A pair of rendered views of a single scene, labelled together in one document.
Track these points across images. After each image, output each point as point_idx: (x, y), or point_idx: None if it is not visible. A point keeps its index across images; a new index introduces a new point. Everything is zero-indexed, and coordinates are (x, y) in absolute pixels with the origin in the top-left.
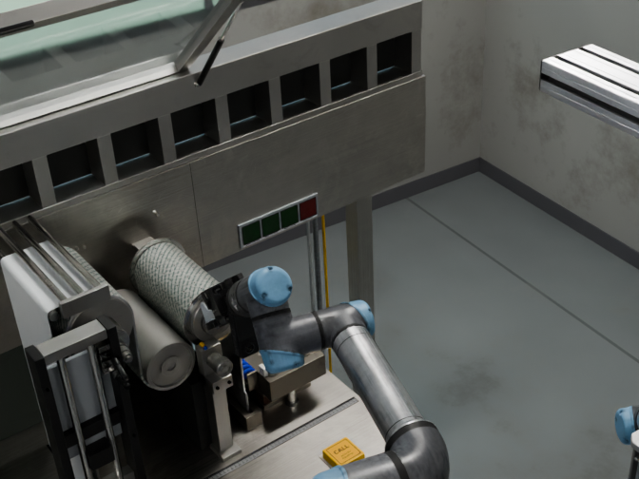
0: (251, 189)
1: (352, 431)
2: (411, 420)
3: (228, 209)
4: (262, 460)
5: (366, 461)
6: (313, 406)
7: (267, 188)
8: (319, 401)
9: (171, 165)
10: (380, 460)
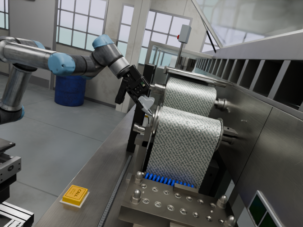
0: (283, 177)
1: (80, 215)
2: (10, 41)
3: (263, 170)
4: (113, 181)
5: (25, 40)
6: (116, 220)
7: (293, 197)
8: (115, 226)
9: (267, 101)
10: (20, 38)
